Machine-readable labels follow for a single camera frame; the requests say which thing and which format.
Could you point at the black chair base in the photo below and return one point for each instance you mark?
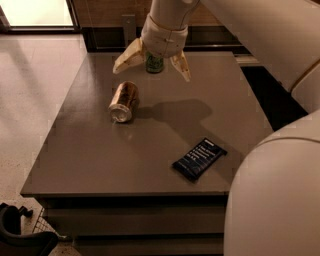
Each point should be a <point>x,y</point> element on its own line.
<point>14,243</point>

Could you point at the dark blue snack bar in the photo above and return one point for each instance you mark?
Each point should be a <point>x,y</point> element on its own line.
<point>195,162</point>

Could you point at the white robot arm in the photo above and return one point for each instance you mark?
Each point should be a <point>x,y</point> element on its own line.
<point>273,207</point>

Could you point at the orange soda can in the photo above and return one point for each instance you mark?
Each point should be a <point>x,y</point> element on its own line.
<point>123,102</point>

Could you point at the bright window panel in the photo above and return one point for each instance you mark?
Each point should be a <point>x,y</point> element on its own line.
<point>36,12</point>

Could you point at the grey drawer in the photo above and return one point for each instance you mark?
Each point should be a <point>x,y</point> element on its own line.
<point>178,246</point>
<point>137,221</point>

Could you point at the lower grey drawer front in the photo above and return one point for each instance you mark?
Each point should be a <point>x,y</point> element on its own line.
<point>178,246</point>

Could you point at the upper grey drawer front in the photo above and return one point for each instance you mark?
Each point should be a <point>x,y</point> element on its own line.
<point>137,221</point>

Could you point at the green soda can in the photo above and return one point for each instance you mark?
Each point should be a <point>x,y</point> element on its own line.
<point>153,64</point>

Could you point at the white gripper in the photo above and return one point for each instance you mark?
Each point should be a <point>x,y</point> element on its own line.
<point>164,39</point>

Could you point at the left metal wall bracket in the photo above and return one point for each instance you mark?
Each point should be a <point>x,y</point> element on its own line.
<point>129,28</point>

